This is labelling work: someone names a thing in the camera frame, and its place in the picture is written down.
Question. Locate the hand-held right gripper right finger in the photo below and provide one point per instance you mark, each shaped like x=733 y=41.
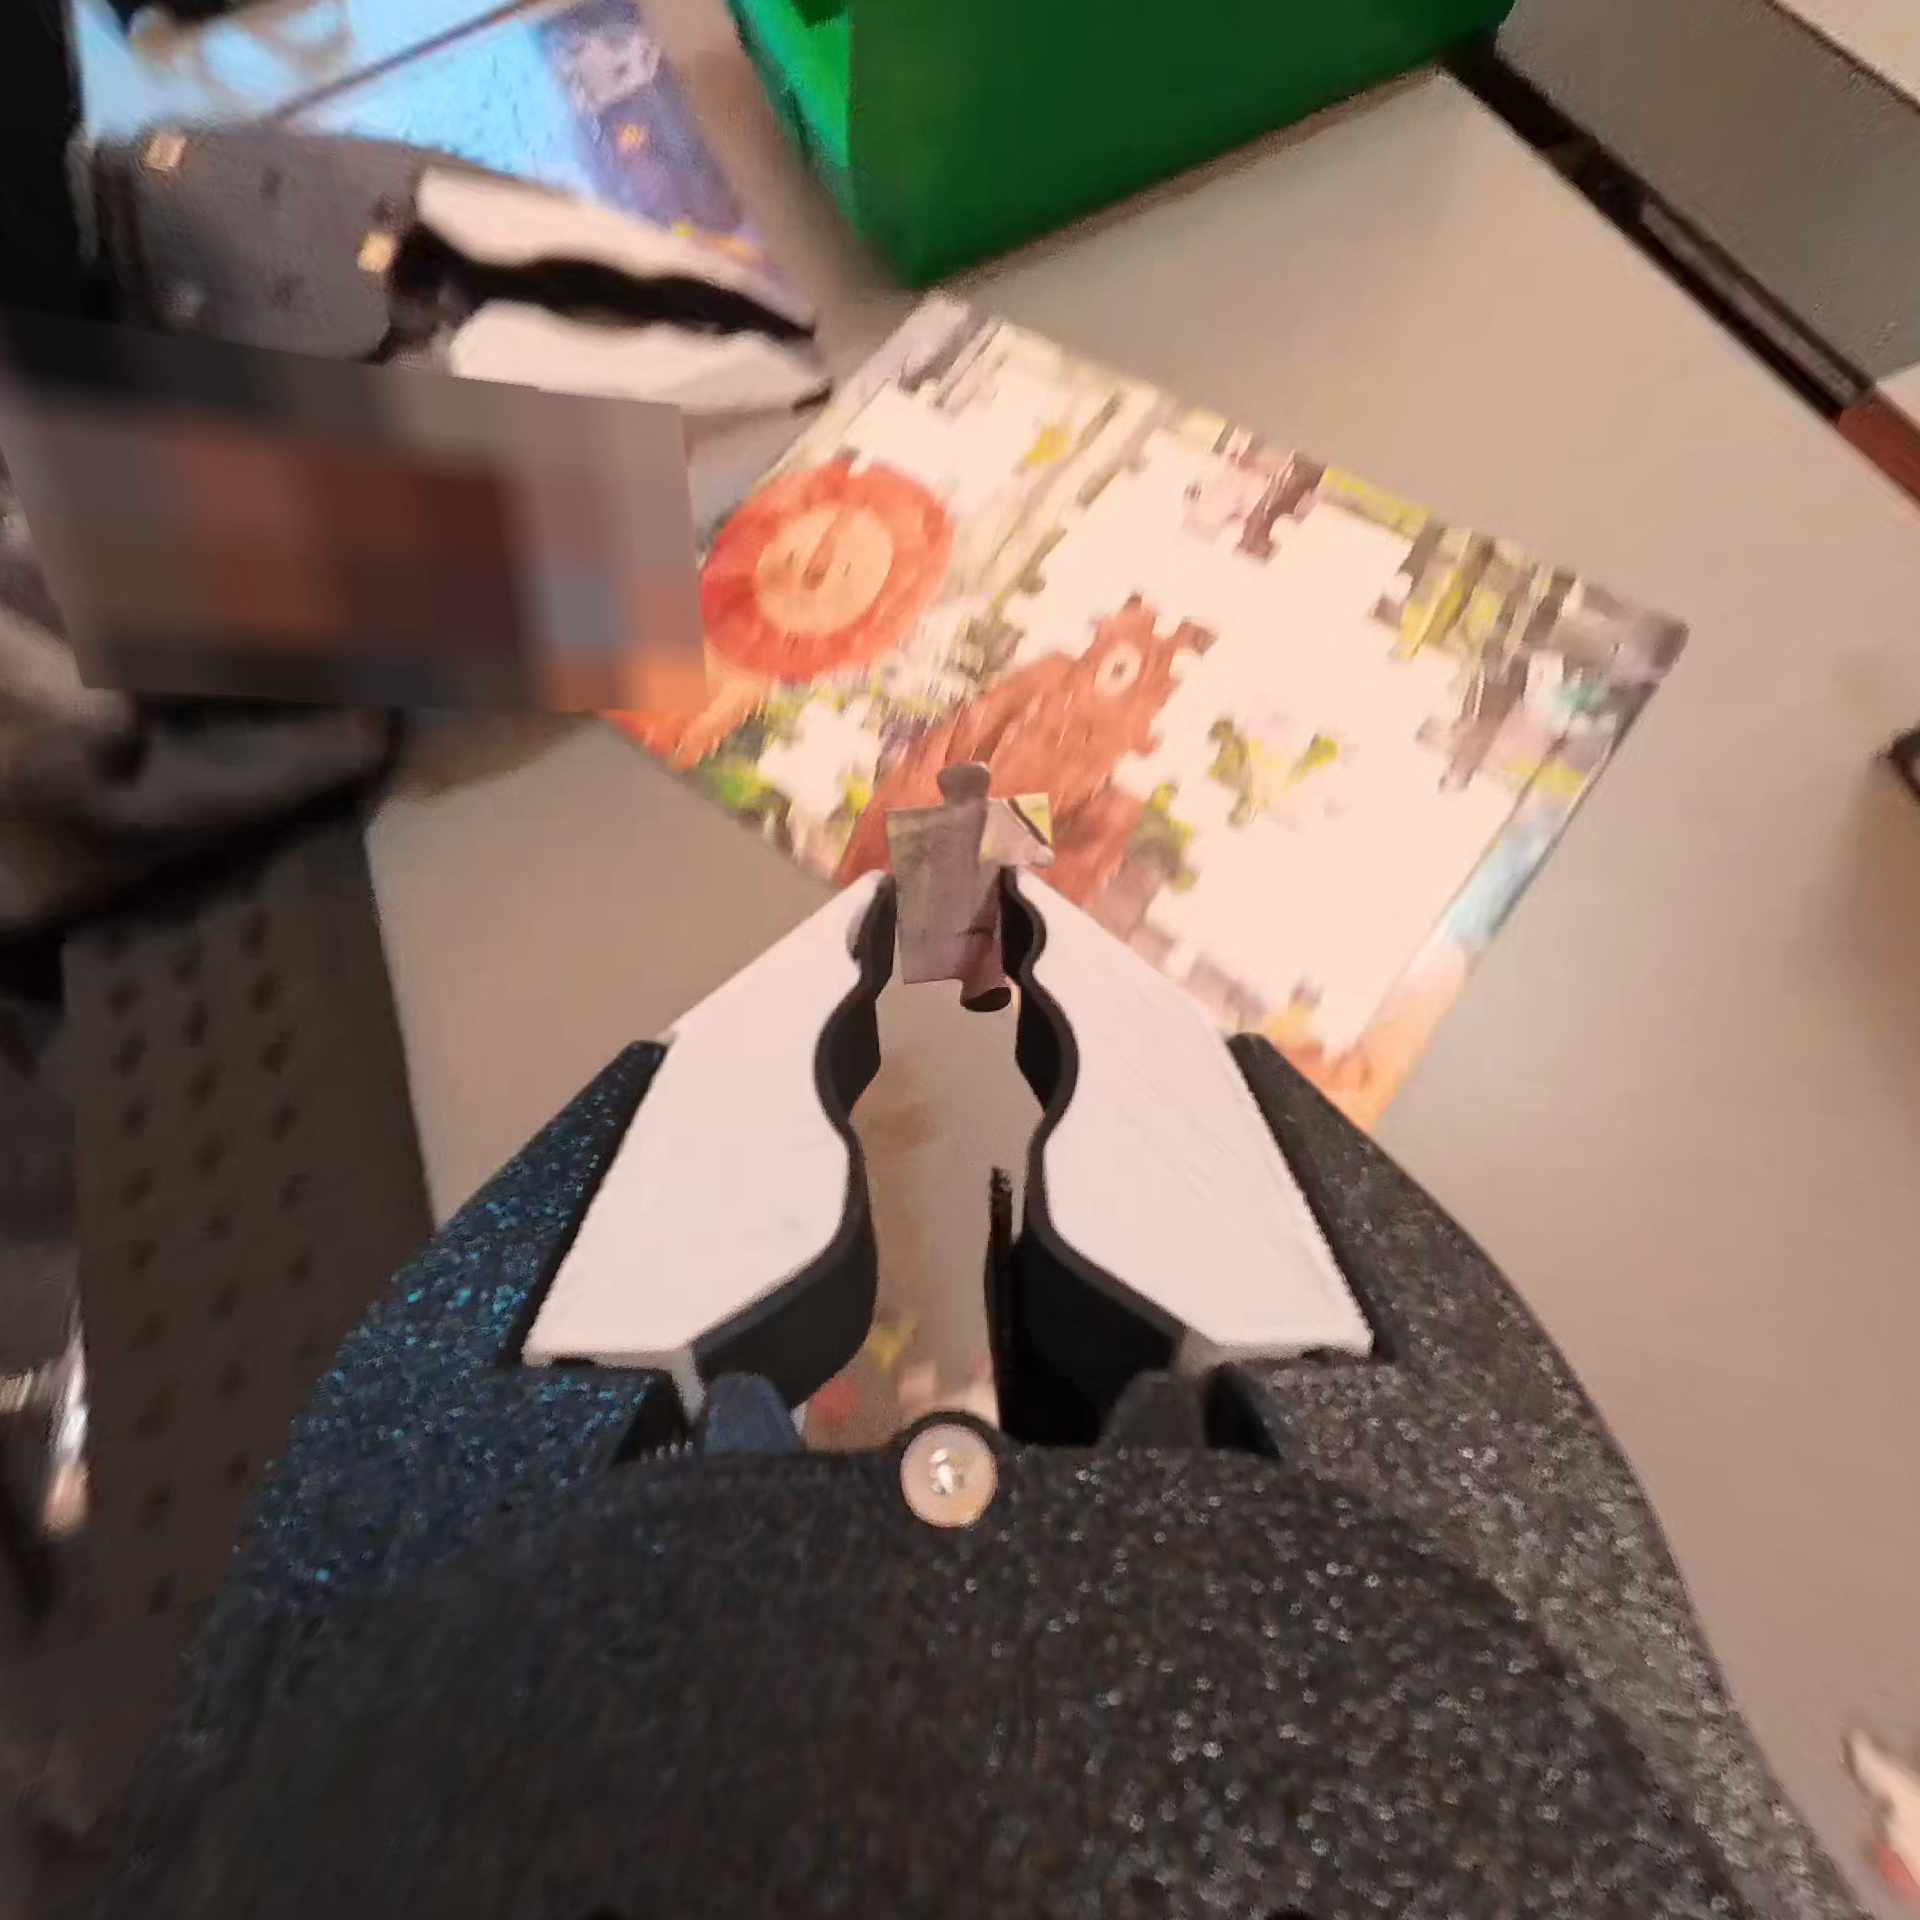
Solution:
x=1184 y=1184

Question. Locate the green plastic bin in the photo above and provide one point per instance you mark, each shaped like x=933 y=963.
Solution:
x=1126 y=118

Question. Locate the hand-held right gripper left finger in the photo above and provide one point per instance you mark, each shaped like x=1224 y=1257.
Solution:
x=704 y=1184

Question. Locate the assembled orange lion pieces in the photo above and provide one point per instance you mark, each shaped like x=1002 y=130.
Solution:
x=826 y=562

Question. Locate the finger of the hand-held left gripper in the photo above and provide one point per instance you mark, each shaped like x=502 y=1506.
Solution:
x=629 y=358
x=599 y=225

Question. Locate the jigsaw puzzle frame board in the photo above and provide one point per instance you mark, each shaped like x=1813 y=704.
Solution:
x=1350 y=779

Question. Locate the jigsaw pieces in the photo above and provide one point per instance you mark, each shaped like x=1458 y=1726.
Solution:
x=1881 y=1786

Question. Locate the space themed puzzle board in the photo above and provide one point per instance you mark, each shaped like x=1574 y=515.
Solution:
x=629 y=89

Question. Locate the grey striped puzzle piece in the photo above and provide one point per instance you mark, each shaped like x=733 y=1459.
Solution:
x=944 y=885

